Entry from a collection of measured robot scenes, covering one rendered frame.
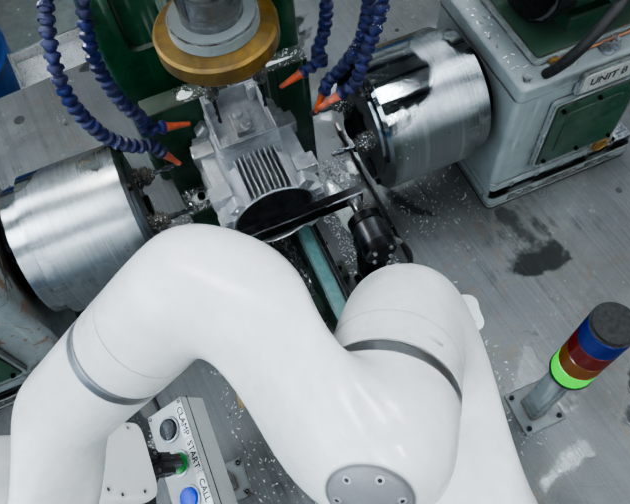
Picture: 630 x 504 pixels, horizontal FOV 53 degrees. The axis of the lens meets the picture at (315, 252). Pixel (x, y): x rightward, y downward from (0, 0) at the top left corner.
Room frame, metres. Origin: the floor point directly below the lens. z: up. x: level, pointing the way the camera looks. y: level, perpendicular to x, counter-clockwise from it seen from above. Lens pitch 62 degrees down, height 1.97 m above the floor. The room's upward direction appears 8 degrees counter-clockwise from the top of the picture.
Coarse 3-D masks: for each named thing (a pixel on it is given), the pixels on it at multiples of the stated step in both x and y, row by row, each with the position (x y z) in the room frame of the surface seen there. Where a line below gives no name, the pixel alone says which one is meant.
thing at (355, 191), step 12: (348, 192) 0.60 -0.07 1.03; (360, 192) 0.60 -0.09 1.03; (312, 204) 0.59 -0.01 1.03; (324, 204) 0.58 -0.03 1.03; (336, 204) 0.58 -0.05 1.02; (348, 204) 0.59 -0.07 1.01; (276, 216) 0.58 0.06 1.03; (288, 216) 0.57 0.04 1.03; (300, 216) 0.57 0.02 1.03; (312, 216) 0.57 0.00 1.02; (252, 228) 0.56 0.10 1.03; (264, 228) 0.55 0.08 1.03; (276, 228) 0.55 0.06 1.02; (288, 228) 0.56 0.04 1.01
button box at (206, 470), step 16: (176, 400) 0.26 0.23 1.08; (192, 400) 0.27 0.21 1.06; (160, 416) 0.25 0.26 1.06; (176, 416) 0.24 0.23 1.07; (192, 416) 0.24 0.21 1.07; (208, 416) 0.24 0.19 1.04; (176, 432) 0.22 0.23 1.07; (192, 432) 0.22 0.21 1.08; (208, 432) 0.22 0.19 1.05; (160, 448) 0.21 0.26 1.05; (176, 448) 0.20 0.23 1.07; (192, 448) 0.19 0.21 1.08; (208, 448) 0.19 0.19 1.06; (192, 464) 0.17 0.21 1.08; (208, 464) 0.17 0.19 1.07; (224, 464) 0.17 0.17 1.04; (176, 480) 0.16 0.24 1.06; (192, 480) 0.15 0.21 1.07; (208, 480) 0.15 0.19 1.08; (224, 480) 0.15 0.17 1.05; (176, 496) 0.14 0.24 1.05; (208, 496) 0.13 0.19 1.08; (224, 496) 0.13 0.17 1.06
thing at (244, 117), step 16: (224, 96) 0.77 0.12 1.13; (240, 96) 0.78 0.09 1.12; (256, 96) 0.77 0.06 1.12; (208, 112) 0.74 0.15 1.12; (224, 112) 0.75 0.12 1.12; (240, 112) 0.72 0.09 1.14; (256, 112) 0.74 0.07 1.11; (208, 128) 0.74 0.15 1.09; (224, 128) 0.71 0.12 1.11; (240, 128) 0.70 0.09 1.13; (256, 128) 0.70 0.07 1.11; (272, 128) 0.67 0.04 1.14; (224, 144) 0.65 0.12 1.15; (240, 144) 0.66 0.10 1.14; (256, 144) 0.66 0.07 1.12; (272, 144) 0.67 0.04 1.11; (224, 160) 0.65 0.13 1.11; (240, 160) 0.65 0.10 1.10
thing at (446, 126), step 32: (416, 32) 0.84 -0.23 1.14; (448, 32) 0.83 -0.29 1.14; (352, 64) 0.78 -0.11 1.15; (384, 64) 0.76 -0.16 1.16; (416, 64) 0.75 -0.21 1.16; (448, 64) 0.74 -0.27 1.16; (352, 96) 0.77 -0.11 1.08; (384, 96) 0.70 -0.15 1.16; (416, 96) 0.69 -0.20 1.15; (448, 96) 0.69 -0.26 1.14; (480, 96) 0.70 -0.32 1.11; (352, 128) 0.77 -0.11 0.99; (384, 128) 0.65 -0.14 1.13; (416, 128) 0.65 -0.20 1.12; (448, 128) 0.66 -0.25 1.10; (480, 128) 0.67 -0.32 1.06; (384, 160) 0.63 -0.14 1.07; (416, 160) 0.63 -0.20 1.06; (448, 160) 0.65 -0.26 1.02
